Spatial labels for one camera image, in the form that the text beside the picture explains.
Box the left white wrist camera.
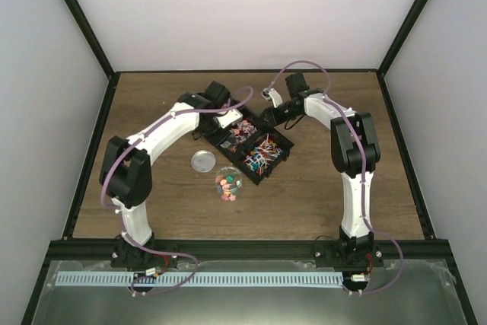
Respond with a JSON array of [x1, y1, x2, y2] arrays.
[[215, 109, 243, 129]]

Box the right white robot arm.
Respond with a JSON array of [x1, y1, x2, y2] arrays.
[[260, 73, 380, 266]]

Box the metal candy scoop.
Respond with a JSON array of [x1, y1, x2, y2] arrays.
[[220, 136, 238, 150]]

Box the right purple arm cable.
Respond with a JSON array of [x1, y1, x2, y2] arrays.
[[269, 59, 405, 298]]

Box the light blue slotted cable duct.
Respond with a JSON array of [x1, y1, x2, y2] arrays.
[[54, 271, 343, 288]]

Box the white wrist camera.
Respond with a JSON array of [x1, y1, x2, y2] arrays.
[[215, 109, 243, 129], [261, 88, 283, 108]]

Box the black three-compartment candy tray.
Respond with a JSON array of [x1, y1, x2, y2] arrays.
[[210, 106, 294, 185]]

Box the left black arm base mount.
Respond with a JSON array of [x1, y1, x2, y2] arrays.
[[111, 235, 177, 269]]

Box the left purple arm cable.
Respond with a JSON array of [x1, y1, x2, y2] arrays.
[[99, 85, 255, 298]]

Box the pile of rainbow lollipops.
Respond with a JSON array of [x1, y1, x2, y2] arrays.
[[228, 119, 257, 148]]

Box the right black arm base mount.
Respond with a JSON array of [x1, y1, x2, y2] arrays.
[[311, 235, 384, 269]]

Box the round metal jar lid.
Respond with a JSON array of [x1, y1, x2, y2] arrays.
[[190, 150, 216, 173]]

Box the clear glass jar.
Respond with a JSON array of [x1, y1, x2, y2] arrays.
[[215, 166, 244, 202]]

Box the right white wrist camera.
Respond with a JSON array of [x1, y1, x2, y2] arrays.
[[261, 88, 283, 108]]

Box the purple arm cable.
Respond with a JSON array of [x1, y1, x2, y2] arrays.
[[99, 85, 255, 298], [269, 59, 405, 298]]

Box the pile of white-stick lollipops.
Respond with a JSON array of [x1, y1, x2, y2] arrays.
[[243, 134, 283, 176]]

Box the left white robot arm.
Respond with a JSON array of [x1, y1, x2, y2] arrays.
[[100, 81, 231, 267]]

